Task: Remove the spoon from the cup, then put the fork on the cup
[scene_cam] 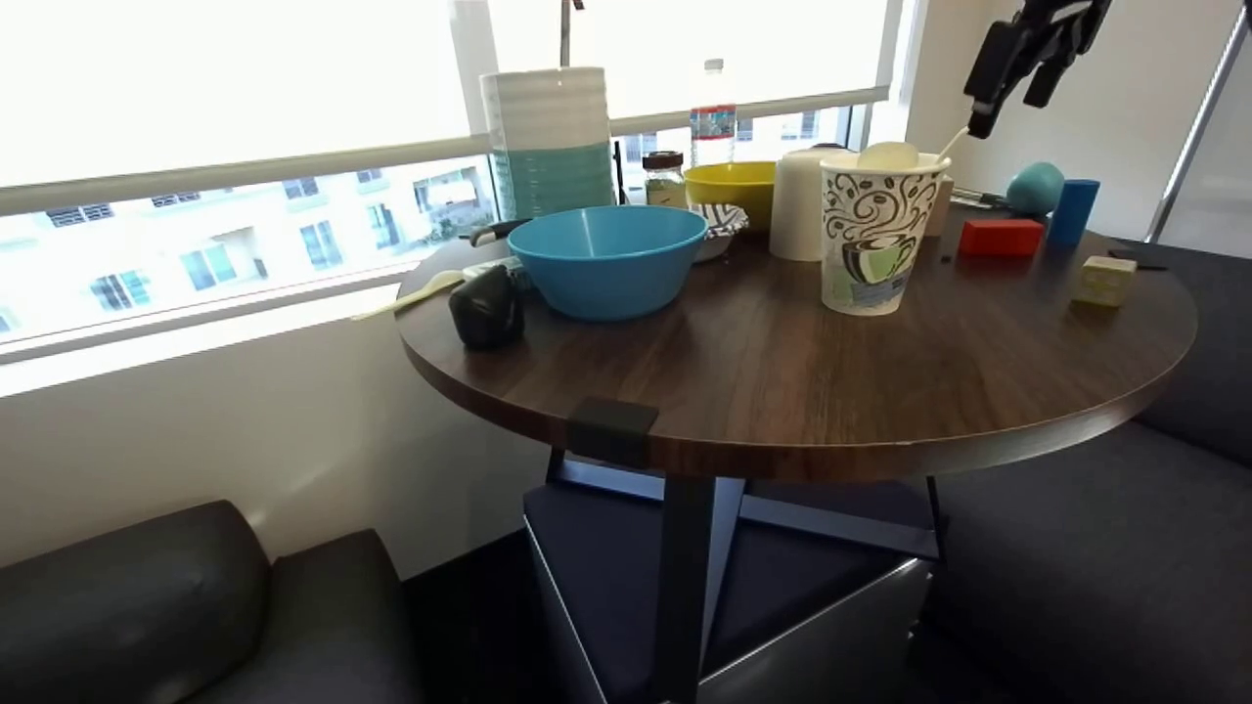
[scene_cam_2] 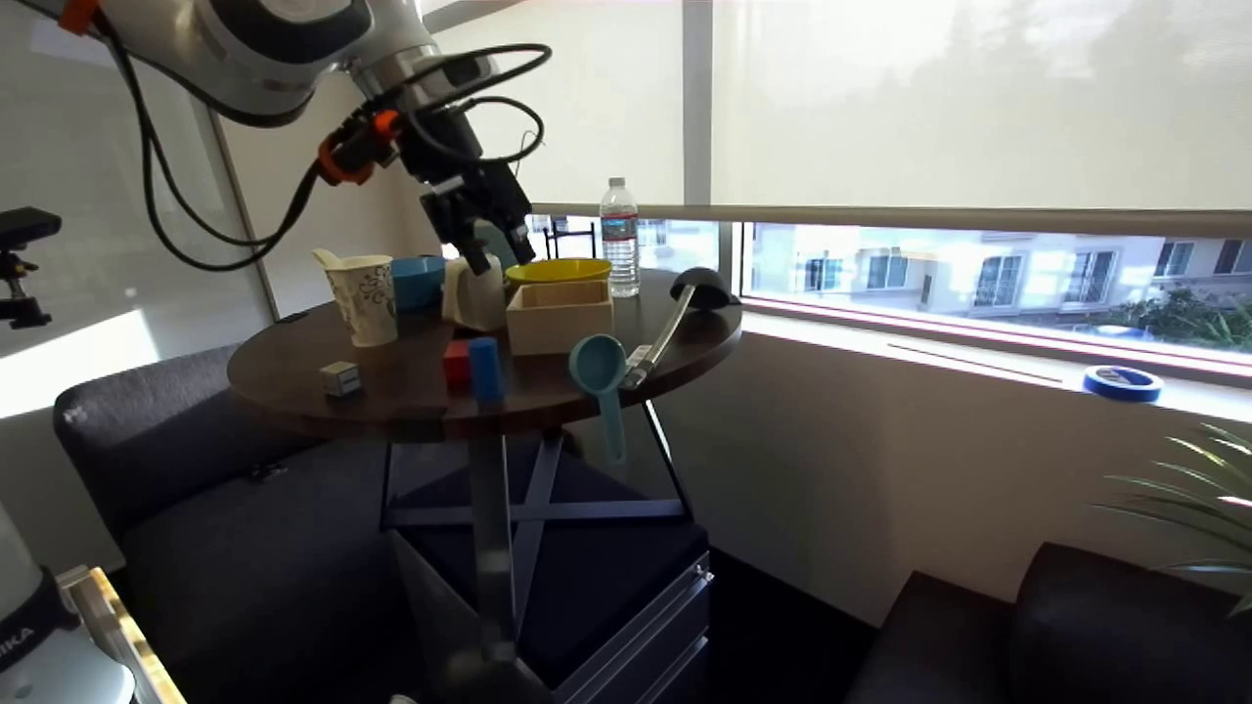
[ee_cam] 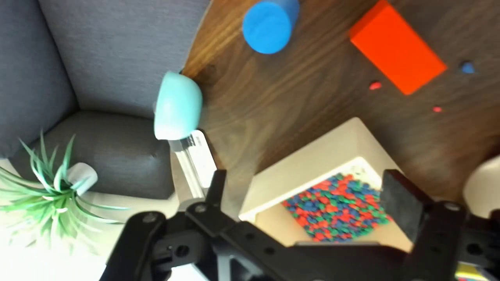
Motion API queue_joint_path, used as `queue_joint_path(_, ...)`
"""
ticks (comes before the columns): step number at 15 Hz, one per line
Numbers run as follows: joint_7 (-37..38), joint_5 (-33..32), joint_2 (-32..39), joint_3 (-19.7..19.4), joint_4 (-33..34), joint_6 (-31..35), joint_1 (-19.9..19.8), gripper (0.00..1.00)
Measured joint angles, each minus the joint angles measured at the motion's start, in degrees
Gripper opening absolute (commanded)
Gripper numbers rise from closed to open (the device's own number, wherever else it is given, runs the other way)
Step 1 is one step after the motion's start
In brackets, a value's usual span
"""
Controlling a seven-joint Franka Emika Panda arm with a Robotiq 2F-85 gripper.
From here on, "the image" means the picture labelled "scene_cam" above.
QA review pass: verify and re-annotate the white blind wand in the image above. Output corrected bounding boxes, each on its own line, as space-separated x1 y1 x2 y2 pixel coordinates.
555 0 585 71

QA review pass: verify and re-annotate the red block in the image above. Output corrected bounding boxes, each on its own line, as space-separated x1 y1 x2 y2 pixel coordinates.
958 215 1047 262

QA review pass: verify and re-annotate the black clamp on table edge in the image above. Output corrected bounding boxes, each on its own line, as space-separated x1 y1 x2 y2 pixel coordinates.
563 394 662 471

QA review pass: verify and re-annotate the white pitcher with handle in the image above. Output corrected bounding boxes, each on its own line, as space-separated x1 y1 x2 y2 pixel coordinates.
764 144 851 265

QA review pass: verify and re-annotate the black utensil with cream handle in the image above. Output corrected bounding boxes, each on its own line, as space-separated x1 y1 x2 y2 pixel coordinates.
349 253 533 355

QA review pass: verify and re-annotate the yellow bowl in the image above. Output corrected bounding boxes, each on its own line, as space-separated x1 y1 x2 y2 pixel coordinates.
679 155 782 239

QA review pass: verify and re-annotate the black leather sofa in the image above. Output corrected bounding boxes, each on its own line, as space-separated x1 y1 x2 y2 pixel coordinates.
0 501 431 704

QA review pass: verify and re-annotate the white and teal container stack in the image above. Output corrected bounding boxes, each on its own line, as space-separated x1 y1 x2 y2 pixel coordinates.
480 66 616 223

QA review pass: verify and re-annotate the dark grey fabric sofa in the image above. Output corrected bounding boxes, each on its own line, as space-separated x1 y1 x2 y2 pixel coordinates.
914 234 1252 704

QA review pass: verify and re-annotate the pale yellow cube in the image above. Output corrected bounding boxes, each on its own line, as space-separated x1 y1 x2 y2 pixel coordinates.
1066 251 1142 315

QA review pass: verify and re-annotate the thin black curved handle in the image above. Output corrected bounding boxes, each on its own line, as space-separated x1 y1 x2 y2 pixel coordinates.
466 215 526 251

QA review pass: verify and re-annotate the clear plastic water bottle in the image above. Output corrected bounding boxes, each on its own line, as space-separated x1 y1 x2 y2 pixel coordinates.
684 52 743 172

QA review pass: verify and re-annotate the blue cylinder block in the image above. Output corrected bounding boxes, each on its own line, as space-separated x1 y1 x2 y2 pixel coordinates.
1047 175 1103 253

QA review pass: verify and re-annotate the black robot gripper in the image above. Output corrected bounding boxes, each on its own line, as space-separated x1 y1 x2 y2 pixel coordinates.
963 0 1119 142

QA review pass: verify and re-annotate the grey metal partition frame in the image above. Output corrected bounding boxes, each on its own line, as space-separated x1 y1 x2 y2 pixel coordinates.
1142 6 1252 251

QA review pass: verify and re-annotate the patterned paper cup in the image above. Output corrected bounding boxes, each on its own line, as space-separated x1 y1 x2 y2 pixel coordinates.
815 144 954 321

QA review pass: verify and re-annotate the white window frame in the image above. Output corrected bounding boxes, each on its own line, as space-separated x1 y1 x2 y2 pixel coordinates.
0 0 918 394

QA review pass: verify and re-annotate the glass jar with dark lid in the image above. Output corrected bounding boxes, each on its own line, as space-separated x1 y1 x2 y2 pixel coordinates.
639 149 691 213

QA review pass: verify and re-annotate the table pedestal with cross bars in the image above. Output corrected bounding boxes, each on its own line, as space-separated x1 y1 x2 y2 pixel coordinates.
542 445 945 704

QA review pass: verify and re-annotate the light wooden box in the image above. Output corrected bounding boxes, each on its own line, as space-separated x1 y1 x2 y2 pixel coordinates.
918 163 958 243

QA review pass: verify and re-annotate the patterned small plate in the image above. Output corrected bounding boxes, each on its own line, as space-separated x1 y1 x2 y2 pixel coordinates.
684 200 755 265

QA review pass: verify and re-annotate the blue plastic bowl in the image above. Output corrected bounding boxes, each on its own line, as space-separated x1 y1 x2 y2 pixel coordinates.
500 202 713 328

